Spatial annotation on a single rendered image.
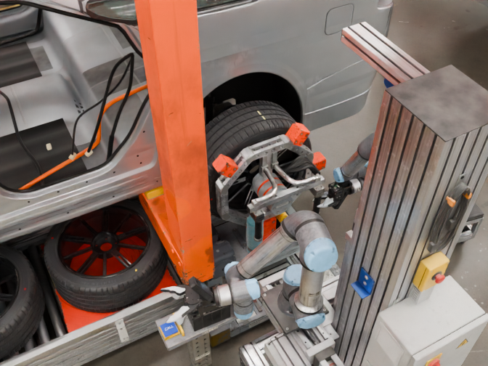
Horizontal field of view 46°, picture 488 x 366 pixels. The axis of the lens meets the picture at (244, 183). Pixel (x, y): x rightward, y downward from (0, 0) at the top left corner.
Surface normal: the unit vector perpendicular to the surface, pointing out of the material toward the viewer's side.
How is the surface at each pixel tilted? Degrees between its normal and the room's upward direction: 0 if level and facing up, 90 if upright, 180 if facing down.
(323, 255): 84
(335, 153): 0
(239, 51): 90
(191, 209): 90
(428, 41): 0
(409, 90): 0
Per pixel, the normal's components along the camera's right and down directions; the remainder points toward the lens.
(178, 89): 0.47, 0.64
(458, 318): 0.00, -0.69
